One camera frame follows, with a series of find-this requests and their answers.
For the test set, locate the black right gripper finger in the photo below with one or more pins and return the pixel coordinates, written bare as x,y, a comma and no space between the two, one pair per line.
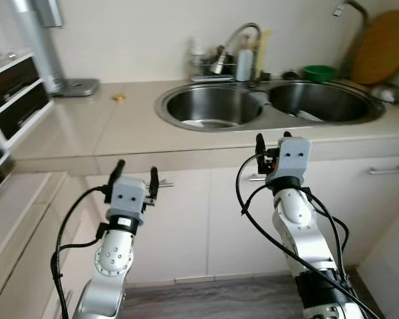
286,135
260,143

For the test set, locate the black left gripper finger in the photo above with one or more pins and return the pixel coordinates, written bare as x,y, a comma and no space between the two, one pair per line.
116,173
154,183

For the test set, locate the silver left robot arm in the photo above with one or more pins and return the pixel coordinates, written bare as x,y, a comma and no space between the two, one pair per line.
113,256

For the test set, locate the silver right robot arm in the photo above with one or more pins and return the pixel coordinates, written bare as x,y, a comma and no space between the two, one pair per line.
299,226

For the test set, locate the white cabinet door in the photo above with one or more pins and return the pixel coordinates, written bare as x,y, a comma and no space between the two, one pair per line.
186,226
219,252
386,212

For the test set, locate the black round sink plug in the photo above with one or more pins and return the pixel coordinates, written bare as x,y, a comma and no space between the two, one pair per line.
290,75

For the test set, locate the stainless steel double sink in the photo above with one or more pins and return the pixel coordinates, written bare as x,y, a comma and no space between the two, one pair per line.
213,103

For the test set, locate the green plastic bowl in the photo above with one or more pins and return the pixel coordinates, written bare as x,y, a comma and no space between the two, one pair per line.
318,73

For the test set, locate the small gold round lid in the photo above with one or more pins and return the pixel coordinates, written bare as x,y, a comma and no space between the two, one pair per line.
120,98

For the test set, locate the white bottle with blue label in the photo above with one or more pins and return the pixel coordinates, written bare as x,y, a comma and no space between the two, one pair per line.
245,65

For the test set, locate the yellow dish soap bottle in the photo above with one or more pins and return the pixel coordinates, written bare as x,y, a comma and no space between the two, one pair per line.
263,56

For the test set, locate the upturned stainless steel bowl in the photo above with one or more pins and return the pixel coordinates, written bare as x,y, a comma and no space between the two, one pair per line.
386,93

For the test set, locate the flexible spring chrome faucet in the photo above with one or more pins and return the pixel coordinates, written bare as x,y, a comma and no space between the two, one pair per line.
249,26

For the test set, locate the white dark-front drawer unit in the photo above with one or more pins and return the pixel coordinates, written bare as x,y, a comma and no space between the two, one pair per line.
16,100

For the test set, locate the round wooden cutting board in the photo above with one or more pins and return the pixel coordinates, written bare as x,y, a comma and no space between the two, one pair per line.
386,46

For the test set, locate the tall chrome gooseneck faucet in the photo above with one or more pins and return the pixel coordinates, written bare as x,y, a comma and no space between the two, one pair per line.
360,13

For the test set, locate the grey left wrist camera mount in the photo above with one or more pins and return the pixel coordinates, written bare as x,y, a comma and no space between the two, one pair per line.
126,196

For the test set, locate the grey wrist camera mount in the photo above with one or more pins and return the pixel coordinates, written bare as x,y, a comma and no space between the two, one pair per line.
294,156
126,196

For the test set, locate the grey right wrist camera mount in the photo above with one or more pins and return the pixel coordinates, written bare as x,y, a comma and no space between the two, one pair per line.
294,156

